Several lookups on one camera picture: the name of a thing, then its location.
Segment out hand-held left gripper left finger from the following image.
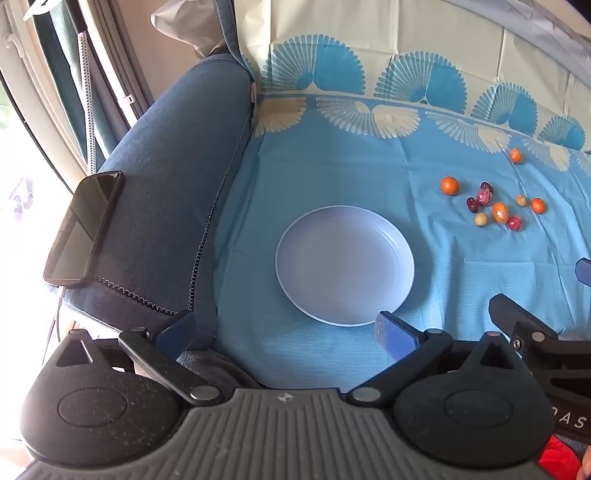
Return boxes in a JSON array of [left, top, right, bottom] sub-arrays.
[[54, 310, 225, 408]]

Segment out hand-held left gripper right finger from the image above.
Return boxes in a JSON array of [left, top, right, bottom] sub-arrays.
[[346, 311, 526, 409]]

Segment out light blue round plate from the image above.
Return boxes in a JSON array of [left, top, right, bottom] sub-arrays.
[[275, 205, 415, 328]]

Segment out red clothing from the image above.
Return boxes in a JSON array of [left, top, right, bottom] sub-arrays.
[[538, 434, 583, 480]]

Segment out black smartphone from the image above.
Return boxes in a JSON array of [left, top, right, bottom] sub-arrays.
[[43, 170, 126, 288]]

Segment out blue feather printed cloth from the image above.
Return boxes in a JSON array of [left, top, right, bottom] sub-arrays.
[[213, 0, 591, 394]]

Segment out dark green curtain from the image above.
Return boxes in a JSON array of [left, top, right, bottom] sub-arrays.
[[33, 0, 122, 158]]

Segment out white plastic bag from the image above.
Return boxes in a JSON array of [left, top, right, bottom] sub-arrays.
[[151, 0, 228, 59]]

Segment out white window frame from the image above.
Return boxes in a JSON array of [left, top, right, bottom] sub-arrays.
[[0, 0, 155, 190]]

